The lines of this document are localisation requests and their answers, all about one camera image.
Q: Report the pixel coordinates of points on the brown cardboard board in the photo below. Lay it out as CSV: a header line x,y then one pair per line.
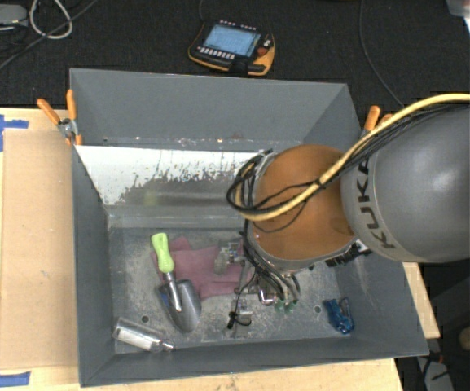
x,y
35,251

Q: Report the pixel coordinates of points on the grey metal bin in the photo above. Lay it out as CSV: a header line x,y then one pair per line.
x,y
218,108

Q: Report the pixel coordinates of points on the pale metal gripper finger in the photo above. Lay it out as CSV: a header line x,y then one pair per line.
x,y
228,255
243,318

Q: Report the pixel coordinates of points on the blue clip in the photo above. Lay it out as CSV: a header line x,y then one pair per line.
x,y
338,315

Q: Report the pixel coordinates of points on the clear glass bottle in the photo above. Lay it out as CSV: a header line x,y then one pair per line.
x,y
137,336

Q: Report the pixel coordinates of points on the pink cloth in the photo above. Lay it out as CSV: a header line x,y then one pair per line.
x,y
196,265

